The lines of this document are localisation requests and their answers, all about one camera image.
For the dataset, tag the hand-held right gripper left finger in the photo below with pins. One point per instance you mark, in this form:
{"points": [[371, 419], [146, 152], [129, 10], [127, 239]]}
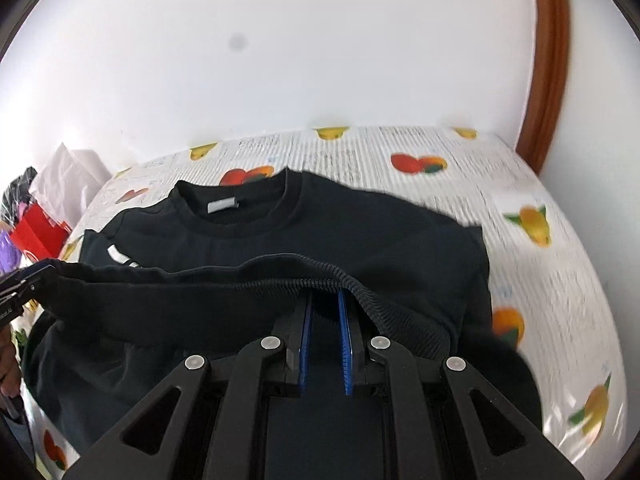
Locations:
{"points": [[305, 345]]}

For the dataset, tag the person's left hand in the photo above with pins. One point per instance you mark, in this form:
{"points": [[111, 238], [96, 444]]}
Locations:
{"points": [[9, 365]]}

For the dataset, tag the white plastic bag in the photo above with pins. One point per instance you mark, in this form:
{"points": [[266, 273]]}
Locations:
{"points": [[70, 175]]}

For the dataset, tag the red paper bag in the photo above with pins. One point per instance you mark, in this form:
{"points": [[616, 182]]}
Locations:
{"points": [[40, 235]]}

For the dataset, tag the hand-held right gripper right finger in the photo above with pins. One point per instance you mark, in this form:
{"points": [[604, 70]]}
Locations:
{"points": [[346, 345]]}

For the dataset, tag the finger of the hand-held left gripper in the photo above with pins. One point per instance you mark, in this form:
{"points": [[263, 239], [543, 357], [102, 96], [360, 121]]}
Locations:
{"points": [[42, 267], [22, 287]]}

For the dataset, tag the wooden door frame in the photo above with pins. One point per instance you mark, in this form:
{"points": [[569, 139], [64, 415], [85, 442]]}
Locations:
{"points": [[547, 60]]}

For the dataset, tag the purple cloth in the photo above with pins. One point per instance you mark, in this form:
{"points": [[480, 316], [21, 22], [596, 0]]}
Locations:
{"points": [[10, 250]]}

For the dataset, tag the black sweatshirt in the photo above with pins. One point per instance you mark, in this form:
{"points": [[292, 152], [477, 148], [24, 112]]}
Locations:
{"points": [[400, 240]]}

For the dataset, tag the fruit print tablecloth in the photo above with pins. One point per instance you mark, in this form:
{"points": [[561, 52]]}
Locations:
{"points": [[550, 270]]}

